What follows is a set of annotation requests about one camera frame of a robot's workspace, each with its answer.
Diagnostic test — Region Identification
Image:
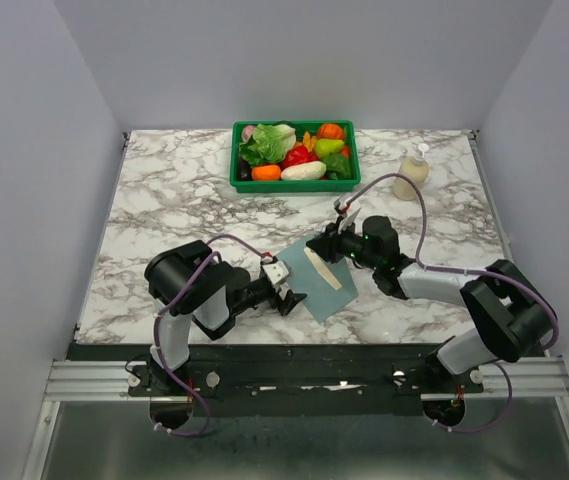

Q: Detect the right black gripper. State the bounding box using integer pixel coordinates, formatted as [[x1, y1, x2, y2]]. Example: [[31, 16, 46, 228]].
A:
[[306, 215, 380, 270]]

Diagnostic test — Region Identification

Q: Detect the blue-grey envelope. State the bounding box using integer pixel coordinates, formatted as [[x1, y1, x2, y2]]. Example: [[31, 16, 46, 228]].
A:
[[277, 237, 358, 323]]

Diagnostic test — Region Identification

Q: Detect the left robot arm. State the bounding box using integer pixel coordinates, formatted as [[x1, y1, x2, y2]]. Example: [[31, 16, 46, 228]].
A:
[[144, 240, 307, 395]]

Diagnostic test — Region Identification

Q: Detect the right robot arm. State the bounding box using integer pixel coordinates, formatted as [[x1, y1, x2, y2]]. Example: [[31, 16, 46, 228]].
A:
[[306, 216, 557, 392]]

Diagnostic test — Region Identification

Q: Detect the green plastic crate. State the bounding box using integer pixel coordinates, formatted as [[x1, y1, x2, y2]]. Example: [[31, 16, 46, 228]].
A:
[[229, 120, 361, 193]]

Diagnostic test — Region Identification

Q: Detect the white radish toy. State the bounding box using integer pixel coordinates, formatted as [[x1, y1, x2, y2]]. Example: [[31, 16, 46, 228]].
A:
[[280, 161, 327, 181]]

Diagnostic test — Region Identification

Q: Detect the green pepper toy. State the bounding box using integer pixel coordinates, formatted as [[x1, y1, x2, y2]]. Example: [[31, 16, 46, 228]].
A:
[[322, 153, 352, 180]]

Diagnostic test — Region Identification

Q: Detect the red pepper toy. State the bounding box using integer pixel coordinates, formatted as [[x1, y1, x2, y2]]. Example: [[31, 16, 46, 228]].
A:
[[280, 145, 318, 171]]

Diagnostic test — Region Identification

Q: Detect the orange carrot toy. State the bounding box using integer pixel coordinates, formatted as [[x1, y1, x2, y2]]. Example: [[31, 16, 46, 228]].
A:
[[251, 164, 281, 182]]

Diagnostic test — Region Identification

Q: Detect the green pear toy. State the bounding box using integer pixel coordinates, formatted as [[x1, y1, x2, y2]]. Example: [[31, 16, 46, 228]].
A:
[[313, 138, 345, 160]]

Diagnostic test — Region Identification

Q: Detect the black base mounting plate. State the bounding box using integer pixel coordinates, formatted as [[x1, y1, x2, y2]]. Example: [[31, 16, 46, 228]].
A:
[[67, 344, 483, 426]]

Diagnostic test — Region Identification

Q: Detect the orange pumpkin toy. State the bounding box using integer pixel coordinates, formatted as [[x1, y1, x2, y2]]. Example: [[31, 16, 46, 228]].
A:
[[317, 123, 346, 141]]

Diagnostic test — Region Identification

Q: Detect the green lettuce toy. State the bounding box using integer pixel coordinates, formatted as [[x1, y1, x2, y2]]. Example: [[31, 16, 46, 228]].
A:
[[239, 124, 297, 167]]

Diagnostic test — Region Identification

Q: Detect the beige pump bottle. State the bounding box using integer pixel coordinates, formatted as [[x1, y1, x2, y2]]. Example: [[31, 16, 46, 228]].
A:
[[392, 143, 430, 201]]

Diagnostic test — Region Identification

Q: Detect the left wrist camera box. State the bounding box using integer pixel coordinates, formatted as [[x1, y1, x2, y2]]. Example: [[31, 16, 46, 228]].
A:
[[261, 256, 291, 290]]

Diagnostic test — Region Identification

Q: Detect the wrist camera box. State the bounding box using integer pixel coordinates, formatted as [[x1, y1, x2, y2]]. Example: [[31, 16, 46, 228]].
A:
[[333, 195, 361, 234], [261, 256, 291, 290]]

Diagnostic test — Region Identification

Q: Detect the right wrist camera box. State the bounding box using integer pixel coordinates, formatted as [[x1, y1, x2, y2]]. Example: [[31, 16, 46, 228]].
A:
[[333, 195, 361, 234]]

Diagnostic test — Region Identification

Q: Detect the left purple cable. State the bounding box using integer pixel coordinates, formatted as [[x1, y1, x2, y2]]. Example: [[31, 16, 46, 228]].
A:
[[151, 233, 275, 439]]

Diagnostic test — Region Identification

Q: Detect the aluminium frame rail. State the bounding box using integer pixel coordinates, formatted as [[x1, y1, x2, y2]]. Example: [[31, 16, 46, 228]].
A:
[[44, 361, 129, 402]]

